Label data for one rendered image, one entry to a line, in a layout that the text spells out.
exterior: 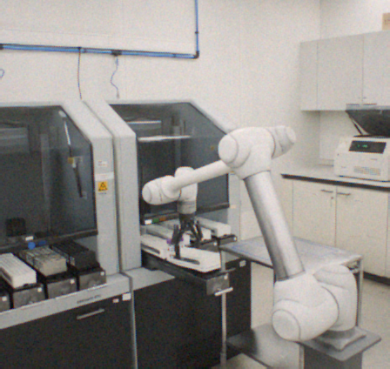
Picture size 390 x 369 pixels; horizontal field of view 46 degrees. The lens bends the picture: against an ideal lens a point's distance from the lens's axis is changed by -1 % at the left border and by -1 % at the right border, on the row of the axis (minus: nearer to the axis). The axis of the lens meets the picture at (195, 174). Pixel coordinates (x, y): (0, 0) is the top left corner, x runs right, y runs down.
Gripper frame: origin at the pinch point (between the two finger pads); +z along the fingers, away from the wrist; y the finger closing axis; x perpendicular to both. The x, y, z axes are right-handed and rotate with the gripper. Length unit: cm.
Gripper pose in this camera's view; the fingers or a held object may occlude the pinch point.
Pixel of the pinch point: (187, 252)
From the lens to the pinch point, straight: 226.6
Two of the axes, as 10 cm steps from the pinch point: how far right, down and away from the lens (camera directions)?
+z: 0.2, 9.9, 1.4
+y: 7.8, -1.1, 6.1
